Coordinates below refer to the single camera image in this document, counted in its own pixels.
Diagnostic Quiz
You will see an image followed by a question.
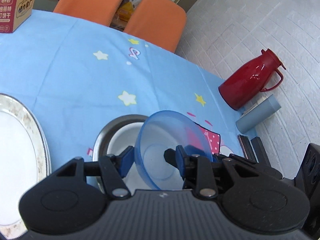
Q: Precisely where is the blue translucent plastic bowl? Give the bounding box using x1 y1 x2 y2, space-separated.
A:
134 111 213 190

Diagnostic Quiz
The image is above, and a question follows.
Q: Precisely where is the white ceramic bowl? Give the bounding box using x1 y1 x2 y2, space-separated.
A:
107 122 165 193

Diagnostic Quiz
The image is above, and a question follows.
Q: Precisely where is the stainless steel bowl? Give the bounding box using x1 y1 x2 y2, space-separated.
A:
93 114 150 194

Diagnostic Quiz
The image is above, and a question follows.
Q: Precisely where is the black remote on table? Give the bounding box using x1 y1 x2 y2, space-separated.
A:
251 137 271 167

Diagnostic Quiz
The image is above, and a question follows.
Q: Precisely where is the black phone on table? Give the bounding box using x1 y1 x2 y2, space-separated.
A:
237 134 257 162

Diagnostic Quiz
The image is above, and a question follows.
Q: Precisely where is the grey cylindrical bottle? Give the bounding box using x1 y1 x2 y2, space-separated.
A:
236 94 281 134

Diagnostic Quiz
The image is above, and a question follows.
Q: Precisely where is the white gold-rimmed plate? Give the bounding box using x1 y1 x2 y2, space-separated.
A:
1 94 51 239

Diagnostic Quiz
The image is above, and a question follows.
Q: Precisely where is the blue cartoon pig tablecloth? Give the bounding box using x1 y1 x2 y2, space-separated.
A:
1 11 243 169

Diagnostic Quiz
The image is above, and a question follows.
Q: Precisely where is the red thermos jug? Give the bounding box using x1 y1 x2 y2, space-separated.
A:
219 49 284 110

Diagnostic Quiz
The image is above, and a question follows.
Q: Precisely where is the right orange chair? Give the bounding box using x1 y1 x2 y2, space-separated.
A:
124 0 187 53

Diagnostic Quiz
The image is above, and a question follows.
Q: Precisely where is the orange chair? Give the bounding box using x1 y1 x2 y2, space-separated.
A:
53 0 122 27
124 0 187 53

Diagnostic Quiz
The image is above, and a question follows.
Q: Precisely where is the left orange chair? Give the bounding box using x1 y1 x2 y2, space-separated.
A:
53 0 122 27

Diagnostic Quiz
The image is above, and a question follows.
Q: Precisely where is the yellow snack package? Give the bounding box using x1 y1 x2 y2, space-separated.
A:
115 0 156 23

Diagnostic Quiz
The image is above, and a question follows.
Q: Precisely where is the red cracker box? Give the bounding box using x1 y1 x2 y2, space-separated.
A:
0 0 35 33

